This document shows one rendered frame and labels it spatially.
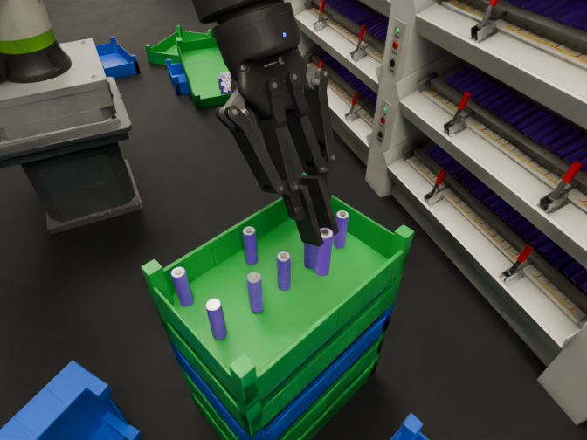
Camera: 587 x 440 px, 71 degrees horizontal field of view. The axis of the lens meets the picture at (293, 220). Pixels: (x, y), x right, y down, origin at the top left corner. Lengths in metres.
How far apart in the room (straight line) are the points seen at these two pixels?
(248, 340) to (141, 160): 1.03
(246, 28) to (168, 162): 1.09
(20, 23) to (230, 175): 0.64
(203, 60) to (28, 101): 0.95
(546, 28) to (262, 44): 0.58
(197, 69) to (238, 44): 1.47
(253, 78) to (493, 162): 0.61
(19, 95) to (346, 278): 0.80
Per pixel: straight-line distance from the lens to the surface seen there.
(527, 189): 0.86
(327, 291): 0.59
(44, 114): 1.10
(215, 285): 0.60
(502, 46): 0.86
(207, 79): 1.82
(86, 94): 1.08
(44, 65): 1.12
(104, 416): 0.89
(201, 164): 1.40
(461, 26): 0.94
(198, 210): 1.22
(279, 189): 0.40
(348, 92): 1.46
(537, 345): 1.02
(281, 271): 0.55
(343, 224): 0.61
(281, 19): 0.39
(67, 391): 0.73
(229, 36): 0.39
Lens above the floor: 0.79
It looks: 43 degrees down
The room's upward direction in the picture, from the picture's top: straight up
